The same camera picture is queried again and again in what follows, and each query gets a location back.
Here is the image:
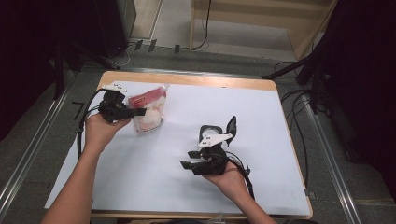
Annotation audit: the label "black stand with cables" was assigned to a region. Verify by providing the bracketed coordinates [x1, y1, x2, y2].
[261, 46, 331, 116]

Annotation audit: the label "wooden table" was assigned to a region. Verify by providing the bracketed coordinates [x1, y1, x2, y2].
[90, 70, 314, 220]

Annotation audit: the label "black floor cables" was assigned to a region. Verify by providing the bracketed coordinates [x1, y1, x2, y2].
[274, 60, 312, 189]

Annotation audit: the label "short metal floor rail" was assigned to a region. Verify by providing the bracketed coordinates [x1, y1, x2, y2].
[80, 64, 262, 79]

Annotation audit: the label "red and white pouch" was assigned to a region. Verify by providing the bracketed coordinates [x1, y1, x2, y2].
[128, 83, 170, 134]

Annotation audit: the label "white floor cable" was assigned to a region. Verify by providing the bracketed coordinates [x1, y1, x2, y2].
[108, 43, 133, 68]

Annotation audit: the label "black cabinet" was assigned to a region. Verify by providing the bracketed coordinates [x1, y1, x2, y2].
[92, 0, 137, 59]

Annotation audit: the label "right hand-held gripper cable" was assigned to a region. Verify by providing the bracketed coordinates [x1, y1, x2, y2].
[225, 151, 256, 200]

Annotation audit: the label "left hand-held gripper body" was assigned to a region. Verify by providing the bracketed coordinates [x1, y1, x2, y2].
[98, 82, 129, 123]

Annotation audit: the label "person's right hand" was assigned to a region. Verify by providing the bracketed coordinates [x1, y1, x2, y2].
[202, 161, 250, 203]

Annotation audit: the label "black hanging cable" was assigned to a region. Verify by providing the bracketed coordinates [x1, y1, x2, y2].
[190, 0, 213, 51]

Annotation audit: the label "black stand with long legs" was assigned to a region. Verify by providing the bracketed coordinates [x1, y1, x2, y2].
[52, 40, 120, 101]

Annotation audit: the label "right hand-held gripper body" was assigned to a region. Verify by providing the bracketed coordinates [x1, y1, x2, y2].
[191, 133, 233, 176]

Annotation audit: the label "white paper sheet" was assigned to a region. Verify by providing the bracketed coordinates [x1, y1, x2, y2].
[44, 80, 311, 217]

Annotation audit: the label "person's left hand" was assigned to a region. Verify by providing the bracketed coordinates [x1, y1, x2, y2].
[84, 113, 132, 152]

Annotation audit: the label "dark curtain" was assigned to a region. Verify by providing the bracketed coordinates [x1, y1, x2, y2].
[0, 0, 66, 141]
[311, 0, 396, 203]

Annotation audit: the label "long metal floor rail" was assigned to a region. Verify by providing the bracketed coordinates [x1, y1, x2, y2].
[0, 71, 76, 218]
[302, 92, 362, 224]

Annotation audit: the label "wooden shelf frame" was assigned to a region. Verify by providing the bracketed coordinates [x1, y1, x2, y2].
[189, 0, 339, 61]

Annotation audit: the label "hand-held gripper cable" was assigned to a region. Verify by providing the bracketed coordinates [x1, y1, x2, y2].
[77, 89, 106, 160]
[225, 151, 256, 200]

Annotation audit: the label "clear container with black lid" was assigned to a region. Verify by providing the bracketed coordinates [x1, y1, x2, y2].
[199, 115, 237, 148]

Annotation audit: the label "left hand-held gripper cable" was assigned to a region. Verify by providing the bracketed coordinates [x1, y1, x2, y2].
[77, 89, 106, 160]

